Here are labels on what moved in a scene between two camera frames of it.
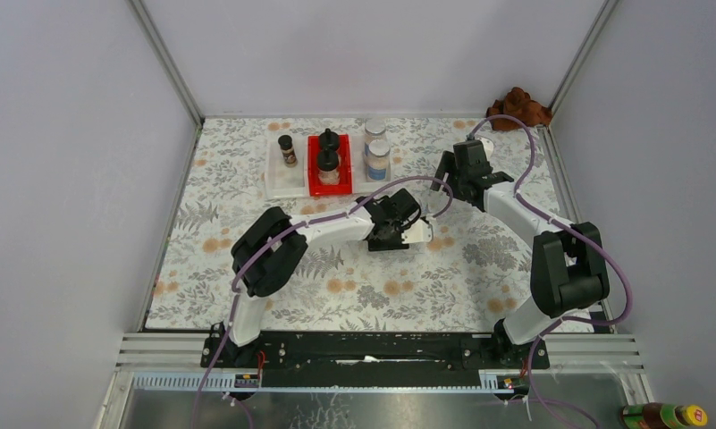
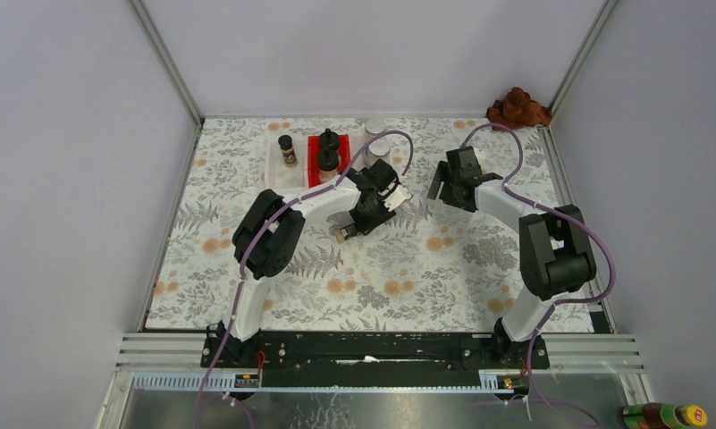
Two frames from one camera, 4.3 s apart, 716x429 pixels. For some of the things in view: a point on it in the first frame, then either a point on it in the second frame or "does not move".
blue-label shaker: (377, 165) does not move
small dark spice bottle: (285, 143) does not move
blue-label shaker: (375, 126) does not move
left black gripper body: (391, 239) → (374, 212)
